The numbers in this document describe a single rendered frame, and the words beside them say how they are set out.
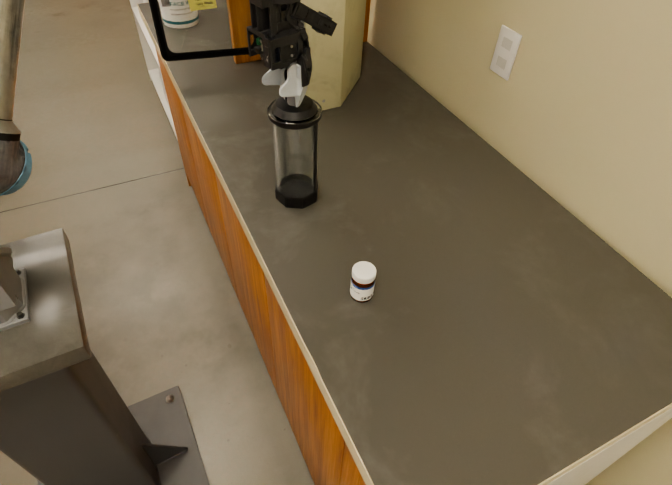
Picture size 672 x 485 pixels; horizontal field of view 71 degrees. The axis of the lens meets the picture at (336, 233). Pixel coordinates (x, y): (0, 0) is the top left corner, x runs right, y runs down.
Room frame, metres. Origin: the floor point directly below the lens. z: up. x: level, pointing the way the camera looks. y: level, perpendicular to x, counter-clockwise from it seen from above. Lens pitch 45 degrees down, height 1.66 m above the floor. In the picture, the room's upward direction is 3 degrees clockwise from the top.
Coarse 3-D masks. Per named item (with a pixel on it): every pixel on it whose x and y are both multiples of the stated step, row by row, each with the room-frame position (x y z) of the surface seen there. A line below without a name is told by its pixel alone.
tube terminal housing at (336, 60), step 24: (312, 0) 1.19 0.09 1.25; (336, 0) 1.22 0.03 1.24; (360, 0) 1.36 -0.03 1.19; (360, 24) 1.38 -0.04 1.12; (312, 48) 1.19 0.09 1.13; (336, 48) 1.22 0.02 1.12; (360, 48) 1.40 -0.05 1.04; (312, 72) 1.19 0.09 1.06; (336, 72) 1.23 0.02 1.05; (360, 72) 1.42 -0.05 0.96; (312, 96) 1.19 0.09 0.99; (336, 96) 1.23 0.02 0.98
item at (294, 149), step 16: (320, 112) 0.82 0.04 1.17; (288, 128) 0.78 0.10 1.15; (304, 128) 0.78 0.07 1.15; (288, 144) 0.79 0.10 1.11; (304, 144) 0.79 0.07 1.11; (288, 160) 0.79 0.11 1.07; (304, 160) 0.79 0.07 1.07; (288, 176) 0.79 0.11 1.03; (304, 176) 0.79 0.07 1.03; (288, 192) 0.79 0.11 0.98; (304, 192) 0.79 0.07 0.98
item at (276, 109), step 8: (280, 96) 0.85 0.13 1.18; (304, 96) 0.86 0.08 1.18; (280, 104) 0.82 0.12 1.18; (288, 104) 0.82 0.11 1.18; (304, 104) 0.83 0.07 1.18; (312, 104) 0.83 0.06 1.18; (272, 112) 0.81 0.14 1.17; (280, 112) 0.80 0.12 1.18; (288, 112) 0.80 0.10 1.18; (296, 112) 0.80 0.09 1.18; (304, 112) 0.80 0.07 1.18; (312, 112) 0.81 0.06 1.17; (288, 120) 0.79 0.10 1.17; (296, 120) 0.79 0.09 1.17
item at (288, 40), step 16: (256, 0) 0.78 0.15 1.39; (272, 0) 0.78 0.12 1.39; (288, 0) 0.79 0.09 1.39; (256, 16) 0.78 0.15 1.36; (272, 16) 0.78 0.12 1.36; (288, 16) 0.81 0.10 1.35; (256, 32) 0.79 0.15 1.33; (272, 32) 0.78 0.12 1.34; (288, 32) 0.80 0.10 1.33; (304, 32) 0.81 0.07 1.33; (256, 48) 0.80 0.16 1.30; (272, 48) 0.76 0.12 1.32; (288, 48) 0.79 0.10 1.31; (272, 64) 0.76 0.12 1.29; (288, 64) 0.78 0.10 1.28
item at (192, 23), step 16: (160, 0) 1.36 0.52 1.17; (176, 0) 1.38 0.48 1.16; (192, 0) 1.39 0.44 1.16; (208, 0) 1.40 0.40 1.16; (224, 0) 1.42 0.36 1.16; (240, 0) 1.43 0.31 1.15; (176, 16) 1.37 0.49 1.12; (192, 16) 1.39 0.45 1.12; (208, 16) 1.40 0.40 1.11; (224, 16) 1.42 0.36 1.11; (240, 16) 1.43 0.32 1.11; (176, 32) 1.37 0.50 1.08; (192, 32) 1.39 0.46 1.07; (208, 32) 1.40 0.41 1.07; (224, 32) 1.41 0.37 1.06; (240, 32) 1.43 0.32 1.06; (176, 48) 1.37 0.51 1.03; (192, 48) 1.38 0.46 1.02; (208, 48) 1.40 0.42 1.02; (224, 48) 1.41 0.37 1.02
